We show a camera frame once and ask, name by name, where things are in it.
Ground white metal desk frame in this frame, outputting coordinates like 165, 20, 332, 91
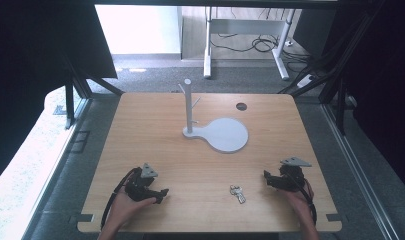
203, 6, 297, 81

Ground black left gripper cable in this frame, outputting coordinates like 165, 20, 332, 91
100, 167, 138, 230

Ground black metal frame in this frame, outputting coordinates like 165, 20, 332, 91
63, 54, 125, 131
277, 0, 388, 136

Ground black floor cables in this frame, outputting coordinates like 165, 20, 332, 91
209, 32, 313, 65

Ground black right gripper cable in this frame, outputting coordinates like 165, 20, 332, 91
289, 173, 318, 225

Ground black curtain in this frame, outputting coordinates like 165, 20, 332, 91
291, 0, 405, 196
0, 0, 118, 189

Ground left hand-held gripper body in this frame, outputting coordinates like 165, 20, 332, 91
124, 162, 162, 203

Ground silver bunch of keys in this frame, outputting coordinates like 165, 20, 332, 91
229, 184, 247, 205

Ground person's left hand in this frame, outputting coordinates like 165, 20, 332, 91
104, 185, 158, 232

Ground person's right hand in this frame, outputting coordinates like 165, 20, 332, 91
282, 181, 317, 227

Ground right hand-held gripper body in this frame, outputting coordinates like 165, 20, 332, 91
273, 156, 313, 193

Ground white key stand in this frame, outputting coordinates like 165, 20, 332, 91
177, 78, 250, 155

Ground white power strip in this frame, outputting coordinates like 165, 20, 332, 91
296, 73, 316, 89

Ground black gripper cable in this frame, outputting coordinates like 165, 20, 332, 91
289, 173, 318, 225
100, 167, 138, 230

